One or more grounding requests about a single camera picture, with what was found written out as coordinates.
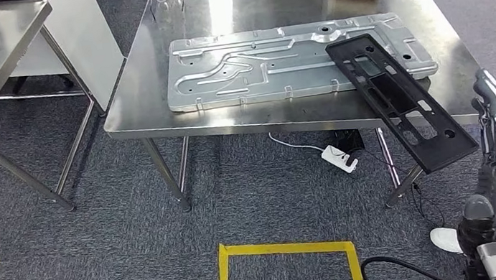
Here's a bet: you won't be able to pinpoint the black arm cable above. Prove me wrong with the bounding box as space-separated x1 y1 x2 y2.
359 246 459 280

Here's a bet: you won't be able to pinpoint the white power cord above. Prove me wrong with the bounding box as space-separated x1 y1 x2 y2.
267 125 327 161

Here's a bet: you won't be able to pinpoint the thin black cable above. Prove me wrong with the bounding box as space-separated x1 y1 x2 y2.
363 138 448 238

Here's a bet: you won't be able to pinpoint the stainless steel workbench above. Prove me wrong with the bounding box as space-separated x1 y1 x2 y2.
88 0 496 245

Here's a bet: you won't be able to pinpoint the white power strip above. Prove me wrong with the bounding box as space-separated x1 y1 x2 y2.
319 141 361 178

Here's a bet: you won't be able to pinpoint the clear safety glasses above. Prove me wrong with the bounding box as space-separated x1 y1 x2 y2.
148 0 189 21

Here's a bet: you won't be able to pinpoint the white cabinet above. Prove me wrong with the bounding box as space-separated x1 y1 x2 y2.
0 0 132 125

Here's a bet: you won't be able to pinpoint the silver stamped metal plate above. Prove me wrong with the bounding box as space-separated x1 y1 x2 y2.
159 5 441 116

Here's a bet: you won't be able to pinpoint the black plastic panel part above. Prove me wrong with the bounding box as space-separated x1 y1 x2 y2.
323 21 482 186

